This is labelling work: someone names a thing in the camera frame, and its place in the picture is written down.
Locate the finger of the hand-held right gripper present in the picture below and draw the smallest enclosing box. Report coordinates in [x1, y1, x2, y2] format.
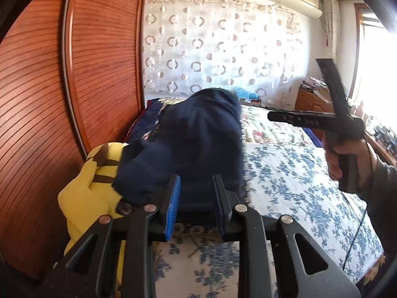
[267, 109, 325, 128]

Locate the low wooden cabinet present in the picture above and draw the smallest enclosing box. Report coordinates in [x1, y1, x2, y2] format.
[295, 85, 397, 168]

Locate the person's right hand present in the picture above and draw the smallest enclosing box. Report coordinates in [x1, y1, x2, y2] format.
[323, 138, 379, 194]

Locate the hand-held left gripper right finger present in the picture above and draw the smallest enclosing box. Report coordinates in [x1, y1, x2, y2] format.
[212, 174, 362, 298]

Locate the floral quilt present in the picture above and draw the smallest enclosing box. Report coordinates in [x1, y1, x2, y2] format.
[239, 104, 317, 146]

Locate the wooden headboard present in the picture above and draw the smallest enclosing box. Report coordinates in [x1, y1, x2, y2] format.
[0, 0, 148, 280]

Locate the wooden framed window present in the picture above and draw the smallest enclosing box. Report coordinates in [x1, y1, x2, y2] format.
[354, 3, 397, 121]

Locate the white bundled window curtain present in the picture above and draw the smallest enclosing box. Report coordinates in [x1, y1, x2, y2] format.
[323, 0, 338, 59]

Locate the black cable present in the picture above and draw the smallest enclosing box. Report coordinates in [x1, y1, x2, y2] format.
[341, 209, 369, 269]

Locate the person's right forearm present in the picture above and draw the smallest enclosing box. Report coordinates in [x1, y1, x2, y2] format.
[360, 152, 397, 286]

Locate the yellow plush toy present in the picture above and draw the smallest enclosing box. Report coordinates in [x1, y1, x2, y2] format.
[53, 142, 137, 298]

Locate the sheer ring-patterned curtain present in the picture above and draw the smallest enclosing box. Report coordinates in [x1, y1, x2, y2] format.
[144, 0, 303, 108]

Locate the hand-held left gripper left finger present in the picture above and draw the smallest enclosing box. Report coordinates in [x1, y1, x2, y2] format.
[40, 174, 182, 298]

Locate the navy printed t-shirt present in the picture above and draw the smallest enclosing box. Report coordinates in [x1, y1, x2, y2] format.
[112, 87, 245, 224]

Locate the blue cardboard box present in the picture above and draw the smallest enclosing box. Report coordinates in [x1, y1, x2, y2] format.
[231, 85, 263, 106]

